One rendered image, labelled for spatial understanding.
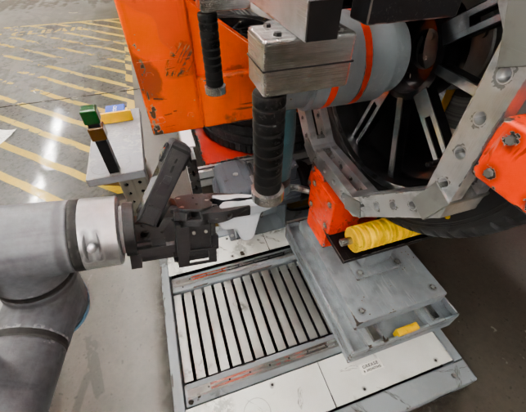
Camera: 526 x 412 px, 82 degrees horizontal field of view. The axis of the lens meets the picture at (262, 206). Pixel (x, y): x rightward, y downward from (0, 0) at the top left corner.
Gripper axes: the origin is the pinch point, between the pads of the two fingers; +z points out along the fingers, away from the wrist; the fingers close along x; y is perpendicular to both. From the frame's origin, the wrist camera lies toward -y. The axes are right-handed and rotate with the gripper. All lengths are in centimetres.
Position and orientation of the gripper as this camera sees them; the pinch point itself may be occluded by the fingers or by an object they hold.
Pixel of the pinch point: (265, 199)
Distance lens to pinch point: 46.1
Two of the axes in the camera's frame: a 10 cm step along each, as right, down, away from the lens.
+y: -0.2, 9.5, 3.2
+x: 3.8, 3.1, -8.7
